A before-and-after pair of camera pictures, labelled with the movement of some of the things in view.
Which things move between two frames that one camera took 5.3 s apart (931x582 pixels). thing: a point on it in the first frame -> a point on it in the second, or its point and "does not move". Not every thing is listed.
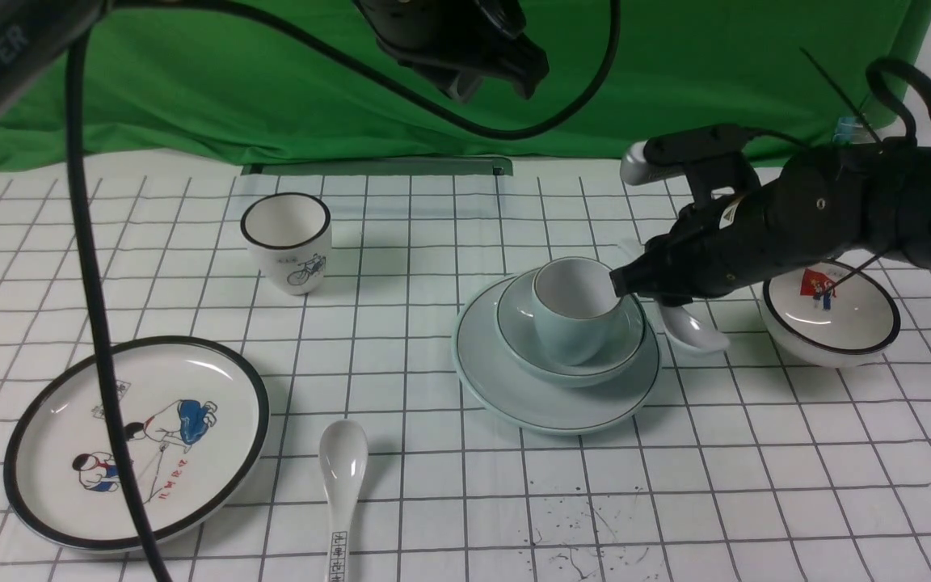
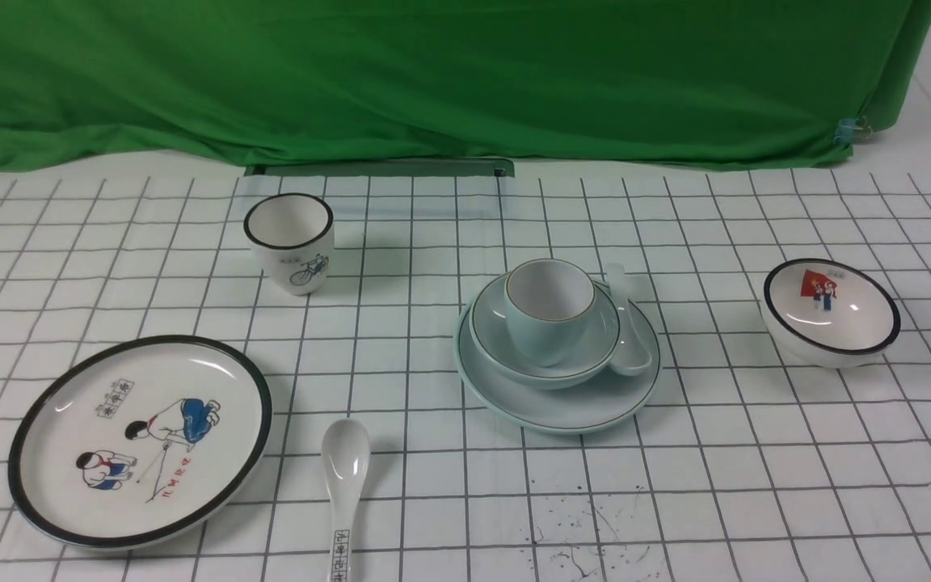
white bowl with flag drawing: x=830 y=314 does not move
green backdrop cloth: x=187 y=81 does not move
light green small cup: x=574 y=299 does not move
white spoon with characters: x=343 y=449 does not move
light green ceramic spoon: x=691 y=331 -> x=633 y=356
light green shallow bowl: x=520 y=343 -> x=495 y=342
